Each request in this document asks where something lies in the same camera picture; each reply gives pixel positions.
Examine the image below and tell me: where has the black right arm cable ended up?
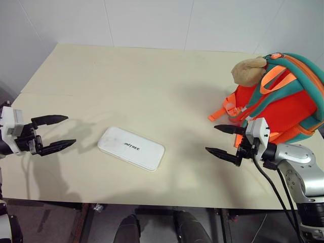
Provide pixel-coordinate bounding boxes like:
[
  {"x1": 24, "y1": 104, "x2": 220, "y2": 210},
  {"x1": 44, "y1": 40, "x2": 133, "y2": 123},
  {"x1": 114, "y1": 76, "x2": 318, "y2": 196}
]
[
  {"x1": 275, "y1": 167, "x2": 303, "y2": 236},
  {"x1": 252, "y1": 144, "x2": 304, "y2": 243}
]

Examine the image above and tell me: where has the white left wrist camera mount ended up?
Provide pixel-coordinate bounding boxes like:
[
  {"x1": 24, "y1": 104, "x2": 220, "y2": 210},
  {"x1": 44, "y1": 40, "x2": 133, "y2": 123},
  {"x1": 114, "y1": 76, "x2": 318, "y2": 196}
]
[{"x1": 0, "y1": 106, "x2": 25, "y2": 154}]

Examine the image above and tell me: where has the white and black robot body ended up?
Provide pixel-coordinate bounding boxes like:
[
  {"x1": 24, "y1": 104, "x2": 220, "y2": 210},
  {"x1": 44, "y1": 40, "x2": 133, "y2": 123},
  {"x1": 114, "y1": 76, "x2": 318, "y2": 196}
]
[{"x1": 0, "y1": 199, "x2": 24, "y2": 243}]

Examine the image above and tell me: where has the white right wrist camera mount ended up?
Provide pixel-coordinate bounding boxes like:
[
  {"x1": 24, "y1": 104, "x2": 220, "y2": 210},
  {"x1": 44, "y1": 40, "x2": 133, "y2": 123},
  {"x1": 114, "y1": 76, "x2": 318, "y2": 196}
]
[{"x1": 245, "y1": 117, "x2": 271, "y2": 150}]

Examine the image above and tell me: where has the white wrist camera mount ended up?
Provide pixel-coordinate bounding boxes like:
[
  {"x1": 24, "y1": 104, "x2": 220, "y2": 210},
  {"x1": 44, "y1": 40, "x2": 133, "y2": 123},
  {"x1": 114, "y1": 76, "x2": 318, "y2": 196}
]
[
  {"x1": 245, "y1": 117, "x2": 271, "y2": 150},
  {"x1": 0, "y1": 106, "x2": 25, "y2": 154}
]

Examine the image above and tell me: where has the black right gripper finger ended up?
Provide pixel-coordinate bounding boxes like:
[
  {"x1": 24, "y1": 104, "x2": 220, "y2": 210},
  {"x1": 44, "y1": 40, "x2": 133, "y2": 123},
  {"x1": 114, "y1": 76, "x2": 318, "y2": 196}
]
[
  {"x1": 213, "y1": 124, "x2": 248, "y2": 135},
  {"x1": 205, "y1": 147, "x2": 241, "y2": 168}
]

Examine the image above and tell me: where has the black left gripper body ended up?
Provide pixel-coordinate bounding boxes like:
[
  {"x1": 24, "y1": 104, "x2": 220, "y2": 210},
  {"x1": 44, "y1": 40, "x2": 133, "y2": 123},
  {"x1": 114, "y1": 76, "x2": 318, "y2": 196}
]
[{"x1": 14, "y1": 121, "x2": 43, "y2": 155}]

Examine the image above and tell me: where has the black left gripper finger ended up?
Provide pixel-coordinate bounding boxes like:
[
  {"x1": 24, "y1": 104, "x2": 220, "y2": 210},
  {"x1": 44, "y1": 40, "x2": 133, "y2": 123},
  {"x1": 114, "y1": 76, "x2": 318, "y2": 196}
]
[
  {"x1": 31, "y1": 114, "x2": 69, "y2": 128},
  {"x1": 39, "y1": 139, "x2": 77, "y2": 156}
]

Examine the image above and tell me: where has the orange and teal backpack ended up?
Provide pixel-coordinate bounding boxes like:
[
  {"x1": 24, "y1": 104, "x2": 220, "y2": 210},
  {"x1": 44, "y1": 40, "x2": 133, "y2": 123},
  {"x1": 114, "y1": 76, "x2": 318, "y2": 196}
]
[{"x1": 207, "y1": 52, "x2": 324, "y2": 150}]

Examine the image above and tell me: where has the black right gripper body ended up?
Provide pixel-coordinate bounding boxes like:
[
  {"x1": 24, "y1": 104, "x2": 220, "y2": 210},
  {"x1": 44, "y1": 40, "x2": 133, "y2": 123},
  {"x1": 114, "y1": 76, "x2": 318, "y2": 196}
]
[{"x1": 236, "y1": 135, "x2": 259, "y2": 160}]

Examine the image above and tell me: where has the white rectangular case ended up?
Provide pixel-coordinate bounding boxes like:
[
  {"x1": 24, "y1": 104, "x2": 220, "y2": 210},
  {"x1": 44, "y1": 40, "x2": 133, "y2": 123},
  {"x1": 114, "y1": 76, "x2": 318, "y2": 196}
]
[{"x1": 97, "y1": 126, "x2": 166, "y2": 174}]

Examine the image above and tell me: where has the dark rounded shape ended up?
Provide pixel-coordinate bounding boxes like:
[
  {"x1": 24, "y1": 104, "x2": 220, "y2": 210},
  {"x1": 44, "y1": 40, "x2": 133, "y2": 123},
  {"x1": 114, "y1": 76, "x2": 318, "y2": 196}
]
[
  {"x1": 113, "y1": 214, "x2": 142, "y2": 243},
  {"x1": 174, "y1": 210, "x2": 213, "y2": 243}
]

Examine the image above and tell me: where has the black table frame leg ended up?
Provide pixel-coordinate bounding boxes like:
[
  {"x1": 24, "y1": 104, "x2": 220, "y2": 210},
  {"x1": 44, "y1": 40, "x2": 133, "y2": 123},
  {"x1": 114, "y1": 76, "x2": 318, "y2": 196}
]
[
  {"x1": 215, "y1": 208, "x2": 235, "y2": 243},
  {"x1": 73, "y1": 202, "x2": 96, "y2": 243}
]

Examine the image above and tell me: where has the beige plush toy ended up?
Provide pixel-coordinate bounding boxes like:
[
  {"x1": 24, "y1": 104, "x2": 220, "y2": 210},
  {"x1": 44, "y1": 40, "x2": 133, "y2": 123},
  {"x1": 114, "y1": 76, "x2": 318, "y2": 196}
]
[{"x1": 231, "y1": 56, "x2": 268, "y2": 87}]

